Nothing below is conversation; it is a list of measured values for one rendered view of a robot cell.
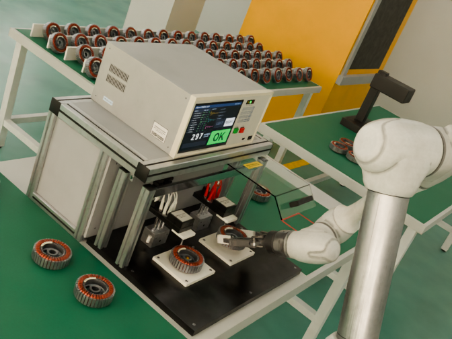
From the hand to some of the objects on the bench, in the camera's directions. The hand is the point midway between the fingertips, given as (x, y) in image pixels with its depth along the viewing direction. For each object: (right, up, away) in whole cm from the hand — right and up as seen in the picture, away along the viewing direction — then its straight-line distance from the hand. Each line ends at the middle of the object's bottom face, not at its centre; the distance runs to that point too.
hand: (233, 236), depth 216 cm
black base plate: (-11, -7, -6) cm, 15 cm away
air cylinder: (-27, 0, -11) cm, 29 cm away
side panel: (-58, +8, -16) cm, 61 cm away
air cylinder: (-13, +3, +9) cm, 16 cm away
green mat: (-64, -5, -49) cm, 81 cm away
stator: (-40, -12, -42) cm, 60 cm away
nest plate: (-16, -8, -17) cm, 25 cm away
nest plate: (-2, -4, +2) cm, 6 cm away
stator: (-54, -3, -35) cm, 65 cm away
